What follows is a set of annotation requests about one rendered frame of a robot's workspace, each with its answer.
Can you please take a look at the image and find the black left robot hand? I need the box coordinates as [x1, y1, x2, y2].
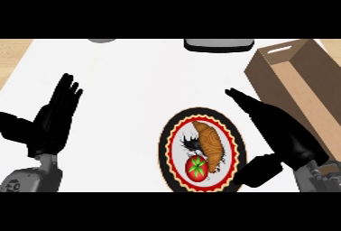
[0, 72, 84, 159]

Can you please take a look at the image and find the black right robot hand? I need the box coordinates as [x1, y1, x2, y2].
[224, 88, 330, 189]

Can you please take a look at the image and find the brown cardboard box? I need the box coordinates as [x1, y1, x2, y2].
[242, 39, 341, 162]

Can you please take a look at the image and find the brown croissant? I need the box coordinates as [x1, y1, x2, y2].
[190, 120, 224, 174]

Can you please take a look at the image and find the black red patterned plate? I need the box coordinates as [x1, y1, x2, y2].
[156, 106, 248, 193]

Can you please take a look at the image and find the red tomato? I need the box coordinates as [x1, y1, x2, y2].
[184, 155, 211, 182]

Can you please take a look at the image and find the grey black appliance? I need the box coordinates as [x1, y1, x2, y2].
[183, 39, 255, 53]

